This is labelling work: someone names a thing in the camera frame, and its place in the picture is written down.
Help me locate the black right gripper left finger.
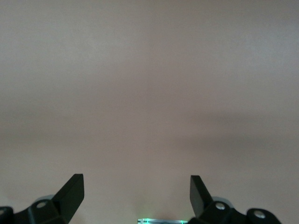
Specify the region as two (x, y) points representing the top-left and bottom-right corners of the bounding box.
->
(0, 174), (85, 224)

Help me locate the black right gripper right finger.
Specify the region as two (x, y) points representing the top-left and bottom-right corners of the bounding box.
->
(188, 175), (281, 224)

